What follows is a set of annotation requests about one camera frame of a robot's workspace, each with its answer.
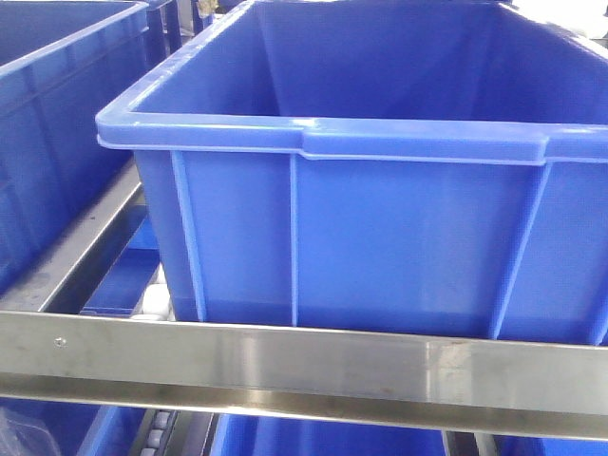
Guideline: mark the blue crate lower shelf middle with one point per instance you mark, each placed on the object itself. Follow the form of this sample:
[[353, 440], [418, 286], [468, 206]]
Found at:
[[250, 435]]

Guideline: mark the blue crate shelf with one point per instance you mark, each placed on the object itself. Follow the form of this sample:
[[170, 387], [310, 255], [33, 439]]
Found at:
[[250, 435], [30, 427]]

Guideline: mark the blue crate lower shelf left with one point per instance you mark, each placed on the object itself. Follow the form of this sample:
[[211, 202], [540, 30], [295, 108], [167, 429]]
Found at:
[[30, 427]]

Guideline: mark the large blue target crate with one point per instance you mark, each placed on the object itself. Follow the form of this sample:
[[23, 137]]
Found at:
[[430, 167]]

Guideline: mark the blue crate left neighbour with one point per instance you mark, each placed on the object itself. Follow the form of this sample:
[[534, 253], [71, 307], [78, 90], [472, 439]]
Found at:
[[61, 63]]

